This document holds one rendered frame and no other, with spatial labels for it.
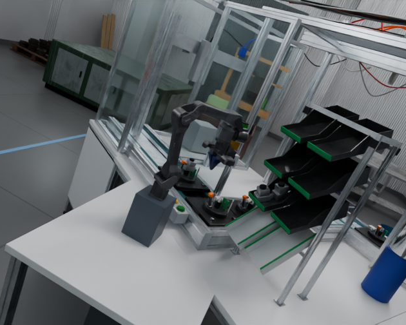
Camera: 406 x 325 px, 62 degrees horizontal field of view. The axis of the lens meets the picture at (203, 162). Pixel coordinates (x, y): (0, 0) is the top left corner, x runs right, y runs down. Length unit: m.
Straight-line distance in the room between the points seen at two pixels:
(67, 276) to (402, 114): 10.21
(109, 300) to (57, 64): 5.44
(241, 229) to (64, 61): 5.15
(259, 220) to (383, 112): 9.33
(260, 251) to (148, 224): 0.48
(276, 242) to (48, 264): 0.89
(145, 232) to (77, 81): 4.88
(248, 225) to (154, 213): 0.44
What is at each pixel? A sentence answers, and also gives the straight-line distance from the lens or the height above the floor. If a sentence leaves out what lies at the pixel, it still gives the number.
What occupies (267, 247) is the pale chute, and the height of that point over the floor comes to 1.05.
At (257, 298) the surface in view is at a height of 0.86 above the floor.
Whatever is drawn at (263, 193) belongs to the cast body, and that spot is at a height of 1.24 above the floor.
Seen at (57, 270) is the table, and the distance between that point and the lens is 1.29.
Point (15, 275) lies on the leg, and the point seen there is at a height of 0.75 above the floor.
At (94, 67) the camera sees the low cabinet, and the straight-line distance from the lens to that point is 5.98.
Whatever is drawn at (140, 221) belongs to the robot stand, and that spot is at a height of 0.95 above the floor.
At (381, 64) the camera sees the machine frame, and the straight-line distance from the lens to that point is 2.59.
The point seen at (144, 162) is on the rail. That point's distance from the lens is 2.06.
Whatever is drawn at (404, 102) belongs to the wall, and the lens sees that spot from 10.84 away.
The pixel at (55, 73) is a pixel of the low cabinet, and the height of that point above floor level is 0.31.
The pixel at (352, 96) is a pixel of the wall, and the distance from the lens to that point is 10.61.
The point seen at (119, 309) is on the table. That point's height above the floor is 0.86.
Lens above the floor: 1.70
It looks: 18 degrees down
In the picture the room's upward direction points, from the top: 24 degrees clockwise
